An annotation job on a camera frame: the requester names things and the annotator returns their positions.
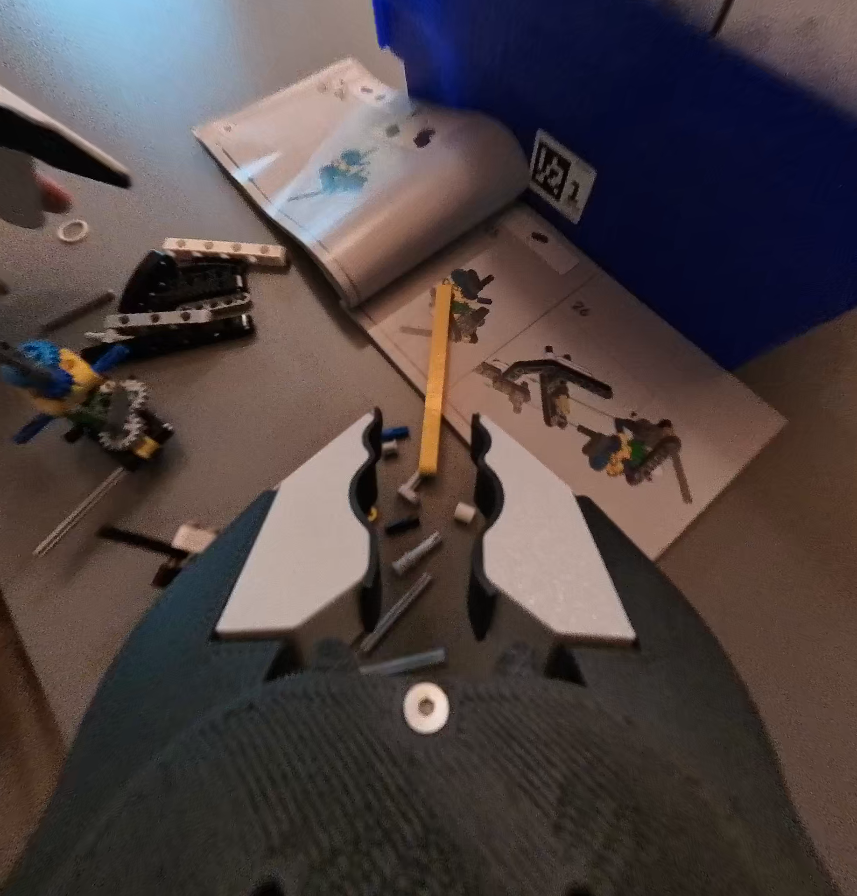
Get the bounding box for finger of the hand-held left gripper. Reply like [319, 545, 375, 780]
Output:
[0, 145, 49, 228]
[0, 70, 133, 189]

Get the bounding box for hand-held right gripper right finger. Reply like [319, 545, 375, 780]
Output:
[469, 412, 638, 644]

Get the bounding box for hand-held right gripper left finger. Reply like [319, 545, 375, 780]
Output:
[213, 407, 386, 641]

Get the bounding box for lego assembly with blue gear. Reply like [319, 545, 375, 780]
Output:
[0, 339, 176, 463]

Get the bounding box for scattered small lego pieces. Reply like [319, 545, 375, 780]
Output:
[362, 423, 480, 582]

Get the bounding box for grey lego axle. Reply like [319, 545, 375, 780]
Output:
[358, 647, 447, 676]
[358, 574, 433, 655]

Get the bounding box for small black lego assembly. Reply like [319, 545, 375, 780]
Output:
[98, 521, 218, 588]

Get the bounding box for dark lego axle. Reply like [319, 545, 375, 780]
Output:
[40, 290, 116, 333]

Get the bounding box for long yellow lego beam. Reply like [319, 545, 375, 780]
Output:
[418, 280, 454, 473]

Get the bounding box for pile of black lego beams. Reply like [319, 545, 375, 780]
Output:
[82, 248, 256, 358]

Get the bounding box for long pale lego axle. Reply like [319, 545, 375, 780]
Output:
[33, 465, 128, 557]

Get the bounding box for white lego beam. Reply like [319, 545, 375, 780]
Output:
[162, 238, 289, 269]

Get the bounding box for lego instruction booklet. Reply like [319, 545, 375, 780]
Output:
[192, 57, 788, 561]

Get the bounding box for blue plastic bin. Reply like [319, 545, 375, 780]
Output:
[371, 0, 857, 372]

